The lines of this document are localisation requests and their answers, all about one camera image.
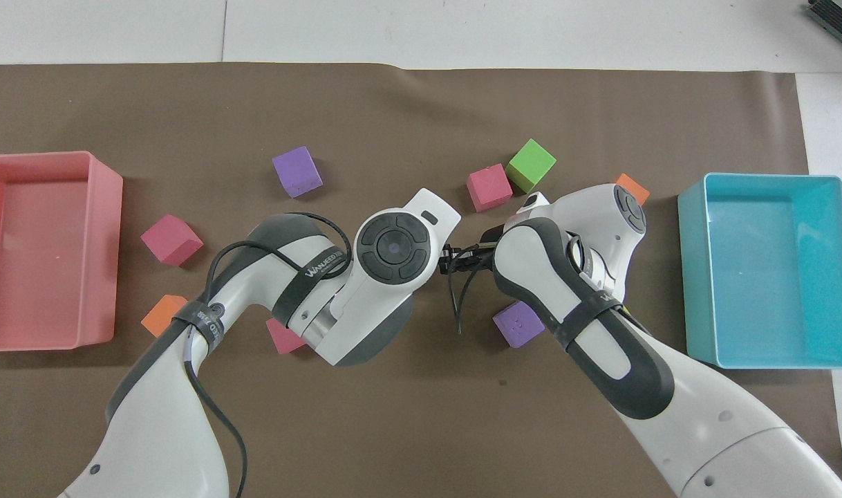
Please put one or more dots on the dark grey ribbed device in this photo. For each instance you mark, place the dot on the dark grey ribbed device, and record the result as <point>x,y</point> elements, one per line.
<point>839,17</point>

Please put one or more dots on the purple foam block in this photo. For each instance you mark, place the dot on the purple foam block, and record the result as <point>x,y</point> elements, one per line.
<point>519,325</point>
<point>296,171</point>

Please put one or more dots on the cyan plastic bin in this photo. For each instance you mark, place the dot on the cyan plastic bin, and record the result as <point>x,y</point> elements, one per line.
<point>766,277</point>

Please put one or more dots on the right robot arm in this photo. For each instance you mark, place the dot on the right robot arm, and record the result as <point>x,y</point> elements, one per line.
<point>704,415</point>

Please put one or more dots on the orange foam block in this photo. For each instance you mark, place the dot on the orange foam block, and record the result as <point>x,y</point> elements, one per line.
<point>162,315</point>
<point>635,187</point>

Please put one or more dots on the green foam block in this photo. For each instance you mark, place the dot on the green foam block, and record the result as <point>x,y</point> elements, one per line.
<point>530,164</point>

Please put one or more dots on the pink plastic bin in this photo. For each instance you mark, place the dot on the pink plastic bin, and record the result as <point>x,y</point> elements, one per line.
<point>48,256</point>

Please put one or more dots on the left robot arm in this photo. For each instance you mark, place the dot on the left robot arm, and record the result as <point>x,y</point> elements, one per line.
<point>165,415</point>

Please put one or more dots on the pink foam block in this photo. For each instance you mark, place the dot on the pink foam block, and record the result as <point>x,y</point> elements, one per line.
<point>489,188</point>
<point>171,239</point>
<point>283,340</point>

